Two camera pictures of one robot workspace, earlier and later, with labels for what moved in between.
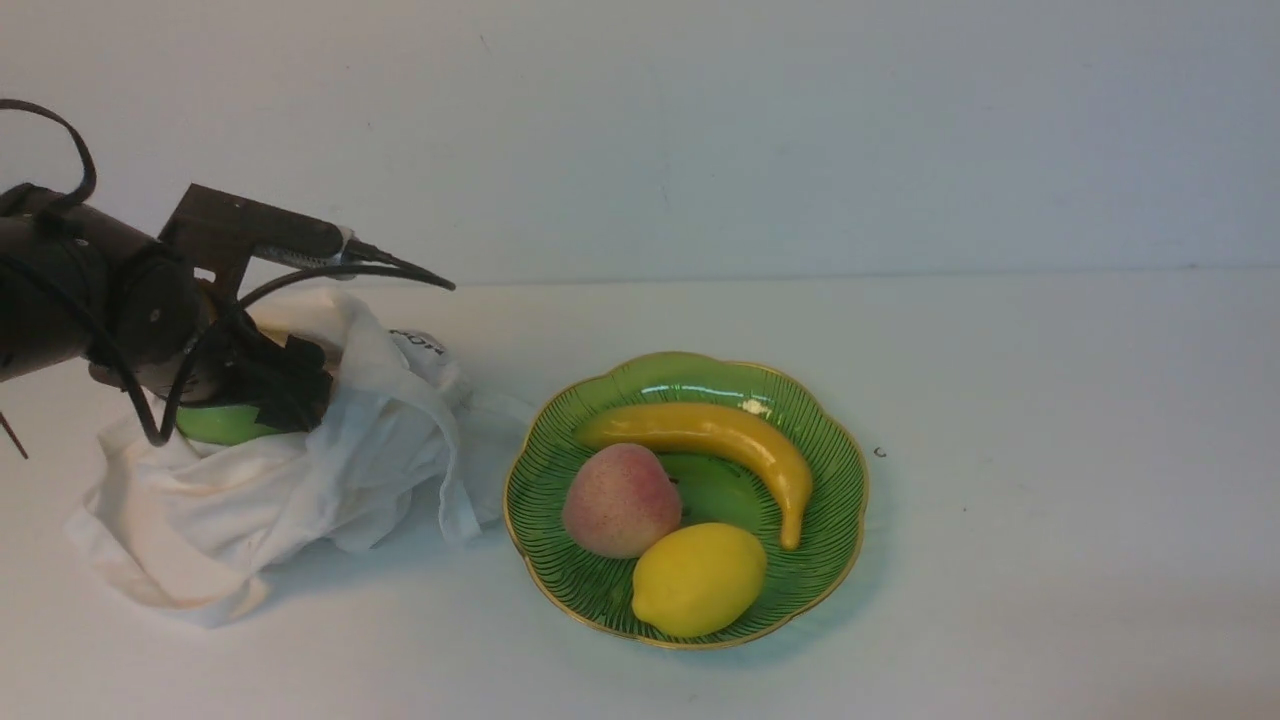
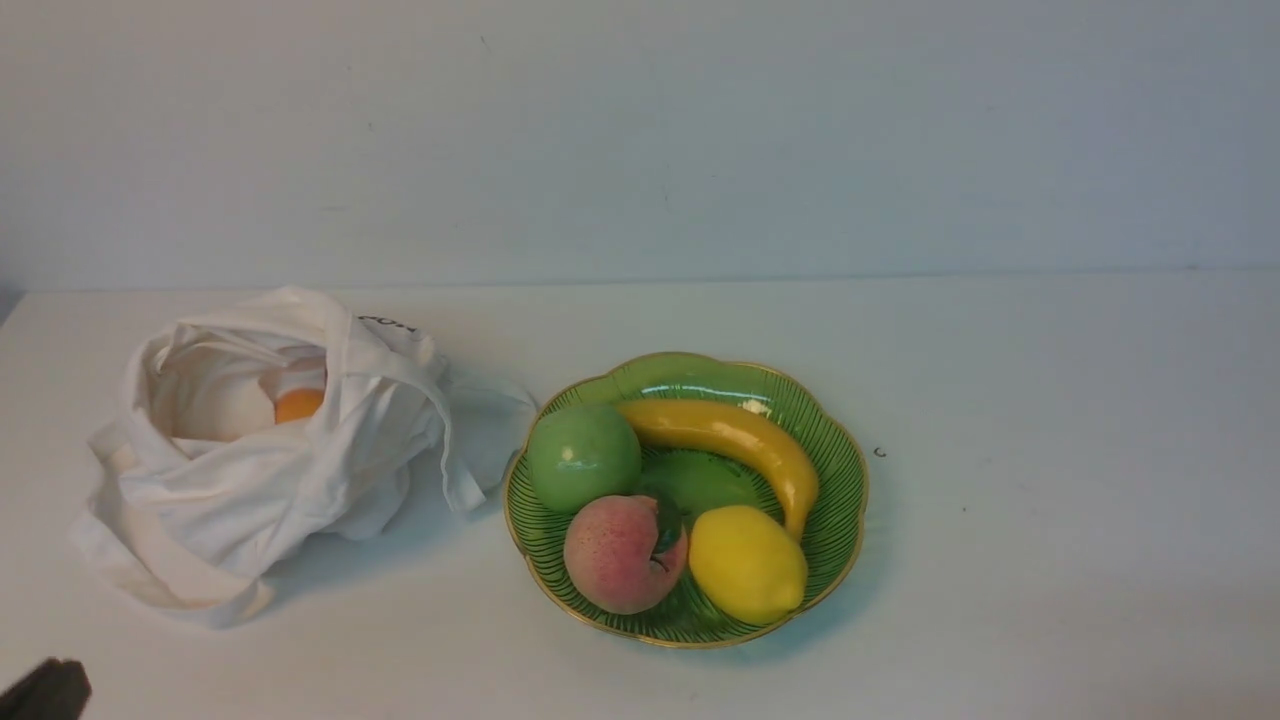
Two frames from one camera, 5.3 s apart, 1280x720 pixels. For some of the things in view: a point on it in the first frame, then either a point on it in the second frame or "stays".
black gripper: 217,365 to 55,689
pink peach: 619,498 to 624,552
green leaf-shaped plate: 716,488 stays
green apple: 222,425 to 581,452
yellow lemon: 698,579 to 748,564
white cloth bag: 401,452 stays
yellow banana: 721,426 stays
